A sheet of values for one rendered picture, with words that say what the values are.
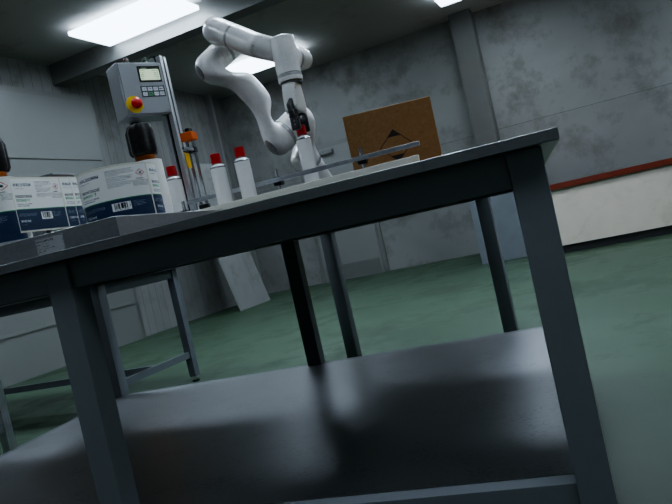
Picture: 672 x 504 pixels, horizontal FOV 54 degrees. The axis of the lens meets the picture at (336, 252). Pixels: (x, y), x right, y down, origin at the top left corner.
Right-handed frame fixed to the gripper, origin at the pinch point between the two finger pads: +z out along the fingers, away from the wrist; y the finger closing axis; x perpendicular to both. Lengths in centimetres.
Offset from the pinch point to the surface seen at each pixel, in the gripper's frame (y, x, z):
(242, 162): 16.9, -16.6, 8.7
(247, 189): 17.0, -16.8, 17.5
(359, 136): -3.5, 18.5, 7.2
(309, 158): 1.9, 1.2, 10.9
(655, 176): -514, 190, 49
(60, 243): 93, -30, 27
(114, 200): 74, -28, 18
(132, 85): 13, -52, -27
